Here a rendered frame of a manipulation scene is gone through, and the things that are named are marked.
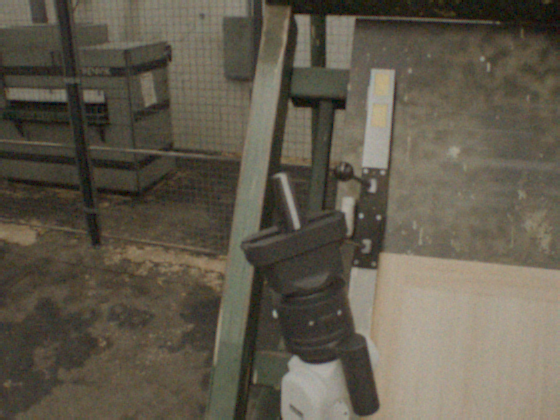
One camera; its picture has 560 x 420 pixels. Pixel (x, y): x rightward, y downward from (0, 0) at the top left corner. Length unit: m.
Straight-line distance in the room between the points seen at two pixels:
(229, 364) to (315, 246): 0.51
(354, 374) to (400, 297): 0.44
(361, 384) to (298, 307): 0.12
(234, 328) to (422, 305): 0.37
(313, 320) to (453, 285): 0.50
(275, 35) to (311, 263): 0.70
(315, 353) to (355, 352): 0.05
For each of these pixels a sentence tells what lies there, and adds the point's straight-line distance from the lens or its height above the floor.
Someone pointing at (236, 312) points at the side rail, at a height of 1.25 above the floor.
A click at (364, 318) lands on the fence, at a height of 1.26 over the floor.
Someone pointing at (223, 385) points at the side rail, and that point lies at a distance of 1.03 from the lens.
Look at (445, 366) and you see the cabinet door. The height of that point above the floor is 1.19.
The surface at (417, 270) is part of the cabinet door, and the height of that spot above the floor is 1.34.
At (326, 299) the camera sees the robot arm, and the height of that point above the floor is 1.52.
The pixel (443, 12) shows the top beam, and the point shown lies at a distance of 1.19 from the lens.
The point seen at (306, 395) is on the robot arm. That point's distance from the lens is 0.61.
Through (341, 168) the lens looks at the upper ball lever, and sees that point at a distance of 0.90.
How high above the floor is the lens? 1.83
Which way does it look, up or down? 23 degrees down
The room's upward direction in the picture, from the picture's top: straight up
